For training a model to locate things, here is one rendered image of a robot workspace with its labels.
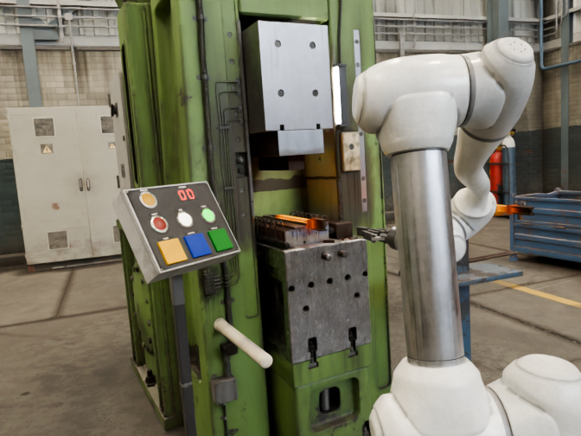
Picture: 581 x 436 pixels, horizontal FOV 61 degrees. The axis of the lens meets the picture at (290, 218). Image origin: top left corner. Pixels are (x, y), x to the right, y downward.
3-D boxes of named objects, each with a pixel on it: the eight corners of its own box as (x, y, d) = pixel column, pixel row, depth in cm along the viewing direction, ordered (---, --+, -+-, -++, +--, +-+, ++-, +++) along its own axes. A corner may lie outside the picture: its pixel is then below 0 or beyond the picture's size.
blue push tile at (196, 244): (212, 252, 158) (202, 232, 160) (194, 257, 153) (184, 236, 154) (209, 255, 159) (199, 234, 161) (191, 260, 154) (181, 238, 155)
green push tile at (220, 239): (234, 247, 166) (224, 227, 168) (218, 251, 161) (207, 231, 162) (230, 249, 167) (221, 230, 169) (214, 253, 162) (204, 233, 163)
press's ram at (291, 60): (351, 127, 203) (346, 26, 198) (265, 131, 186) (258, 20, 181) (302, 135, 240) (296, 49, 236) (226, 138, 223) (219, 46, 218)
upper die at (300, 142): (324, 153, 198) (322, 129, 197) (279, 156, 189) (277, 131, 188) (277, 156, 235) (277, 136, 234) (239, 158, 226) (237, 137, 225)
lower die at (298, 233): (328, 240, 203) (328, 220, 202) (285, 247, 194) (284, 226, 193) (283, 230, 240) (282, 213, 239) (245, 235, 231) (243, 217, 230)
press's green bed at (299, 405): (375, 445, 215) (371, 342, 210) (300, 476, 198) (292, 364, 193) (312, 395, 264) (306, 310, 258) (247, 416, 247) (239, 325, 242)
